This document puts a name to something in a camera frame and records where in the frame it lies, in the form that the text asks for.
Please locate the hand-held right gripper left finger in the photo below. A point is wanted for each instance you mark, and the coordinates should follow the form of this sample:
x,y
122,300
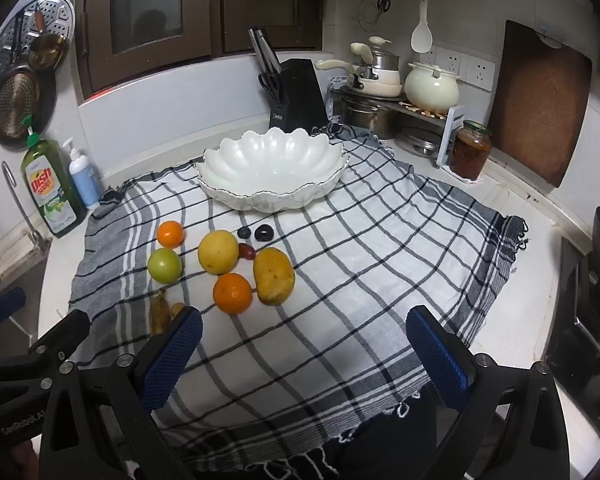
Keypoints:
x,y
172,360

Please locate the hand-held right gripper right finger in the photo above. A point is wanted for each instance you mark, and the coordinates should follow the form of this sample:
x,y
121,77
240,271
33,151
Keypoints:
x,y
437,360

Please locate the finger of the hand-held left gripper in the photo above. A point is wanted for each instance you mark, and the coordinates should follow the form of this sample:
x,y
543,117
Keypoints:
x,y
67,330
5,305

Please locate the short brown spotted banana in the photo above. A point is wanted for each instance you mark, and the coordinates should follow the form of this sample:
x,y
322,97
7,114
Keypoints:
x,y
177,309

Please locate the large tangerine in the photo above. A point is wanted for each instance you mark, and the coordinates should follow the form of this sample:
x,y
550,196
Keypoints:
x,y
233,293

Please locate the green apple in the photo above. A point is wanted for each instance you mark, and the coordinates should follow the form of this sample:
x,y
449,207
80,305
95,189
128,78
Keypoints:
x,y
164,265

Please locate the yellow mango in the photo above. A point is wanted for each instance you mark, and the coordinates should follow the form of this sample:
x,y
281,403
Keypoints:
x,y
273,276

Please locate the white scalloped bowl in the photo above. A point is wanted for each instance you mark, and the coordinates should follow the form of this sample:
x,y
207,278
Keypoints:
x,y
270,170

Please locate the person's dark clothing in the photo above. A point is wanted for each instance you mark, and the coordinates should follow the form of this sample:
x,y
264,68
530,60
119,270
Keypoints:
x,y
380,440

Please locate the round yellow citrus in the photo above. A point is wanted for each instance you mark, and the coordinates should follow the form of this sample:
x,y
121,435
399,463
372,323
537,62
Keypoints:
x,y
218,251

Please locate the small tangerine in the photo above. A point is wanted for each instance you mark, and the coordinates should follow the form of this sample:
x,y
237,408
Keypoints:
x,y
170,234

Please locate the green dish soap bottle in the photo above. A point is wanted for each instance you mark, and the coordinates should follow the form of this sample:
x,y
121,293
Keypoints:
x,y
52,185

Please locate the black white checked cloth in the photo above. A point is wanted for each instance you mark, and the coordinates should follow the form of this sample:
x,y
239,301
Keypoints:
x,y
330,280

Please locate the blueberry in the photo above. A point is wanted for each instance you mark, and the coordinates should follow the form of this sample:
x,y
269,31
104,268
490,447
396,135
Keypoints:
x,y
244,232

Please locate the white blue pump bottle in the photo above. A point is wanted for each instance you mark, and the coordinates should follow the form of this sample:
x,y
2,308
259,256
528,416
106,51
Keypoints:
x,y
84,180

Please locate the dark plum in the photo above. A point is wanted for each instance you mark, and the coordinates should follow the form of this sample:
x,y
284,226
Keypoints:
x,y
263,233

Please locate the large copper frying pan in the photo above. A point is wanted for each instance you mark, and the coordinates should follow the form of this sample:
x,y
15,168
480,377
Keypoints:
x,y
12,107

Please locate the glass jar red sauce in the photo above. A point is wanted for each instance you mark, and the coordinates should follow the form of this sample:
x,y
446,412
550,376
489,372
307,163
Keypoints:
x,y
470,152

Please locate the steel pot lid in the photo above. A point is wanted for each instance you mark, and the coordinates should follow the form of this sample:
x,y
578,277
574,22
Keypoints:
x,y
420,141

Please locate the metal kitchen shelf rack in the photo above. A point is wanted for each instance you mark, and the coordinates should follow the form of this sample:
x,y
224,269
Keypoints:
x,y
450,130

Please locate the large steel pot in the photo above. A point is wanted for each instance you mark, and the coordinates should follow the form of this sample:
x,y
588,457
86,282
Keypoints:
x,y
370,117

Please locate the small copper frying pan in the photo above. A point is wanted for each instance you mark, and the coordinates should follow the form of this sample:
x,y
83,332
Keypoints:
x,y
45,50

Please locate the cream casserole pot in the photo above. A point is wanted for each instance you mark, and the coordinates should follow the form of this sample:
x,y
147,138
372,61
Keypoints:
x,y
431,89

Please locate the wooden cutting board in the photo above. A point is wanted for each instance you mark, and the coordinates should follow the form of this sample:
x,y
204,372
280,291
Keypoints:
x,y
537,105

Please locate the cream saucepan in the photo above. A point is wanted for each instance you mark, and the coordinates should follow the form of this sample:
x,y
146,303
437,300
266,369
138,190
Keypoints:
x,y
375,85

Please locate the black kitchen scissors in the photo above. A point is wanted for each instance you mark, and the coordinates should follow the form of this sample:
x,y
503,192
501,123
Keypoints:
x,y
270,85

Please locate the black knife block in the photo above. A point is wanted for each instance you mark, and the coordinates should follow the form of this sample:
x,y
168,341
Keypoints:
x,y
300,95

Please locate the round metal steamer plate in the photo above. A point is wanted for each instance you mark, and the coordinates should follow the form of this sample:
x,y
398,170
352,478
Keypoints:
x,y
55,10

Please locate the steel steamer pot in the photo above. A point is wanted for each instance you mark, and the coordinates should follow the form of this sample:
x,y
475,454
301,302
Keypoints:
x,y
385,60

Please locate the cream ladle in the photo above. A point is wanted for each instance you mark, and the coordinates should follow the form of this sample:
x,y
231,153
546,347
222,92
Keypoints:
x,y
362,51

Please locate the white rice spoon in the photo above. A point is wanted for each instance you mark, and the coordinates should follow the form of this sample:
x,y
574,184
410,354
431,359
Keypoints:
x,y
422,35

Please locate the brown glass cabinet door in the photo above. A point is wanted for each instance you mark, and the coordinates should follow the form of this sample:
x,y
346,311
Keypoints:
x,y
270,0
145,10

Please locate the white wall sockets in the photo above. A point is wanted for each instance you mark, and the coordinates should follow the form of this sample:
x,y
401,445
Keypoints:
x,y
472,72

